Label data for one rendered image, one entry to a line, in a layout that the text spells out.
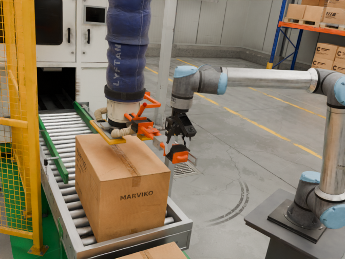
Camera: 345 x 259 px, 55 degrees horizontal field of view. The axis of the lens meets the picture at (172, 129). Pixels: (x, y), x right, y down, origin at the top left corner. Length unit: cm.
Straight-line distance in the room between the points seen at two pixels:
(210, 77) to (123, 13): 61
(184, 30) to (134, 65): 1027
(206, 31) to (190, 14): 94
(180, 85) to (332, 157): 78
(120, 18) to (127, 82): 32
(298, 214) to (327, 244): 20
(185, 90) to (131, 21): 55
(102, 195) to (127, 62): 69
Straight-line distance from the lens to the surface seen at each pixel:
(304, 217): 199
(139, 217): 195
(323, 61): 963
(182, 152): 141
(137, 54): 178
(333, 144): 165
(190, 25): 1212
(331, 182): 173
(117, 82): 179
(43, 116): 379
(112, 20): 176
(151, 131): 162
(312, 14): 997
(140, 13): 175
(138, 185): 182
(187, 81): 132
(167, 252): 195
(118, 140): 180
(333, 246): 199
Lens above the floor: 183
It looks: 21 degrees down
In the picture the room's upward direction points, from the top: 7 degrees clockwise
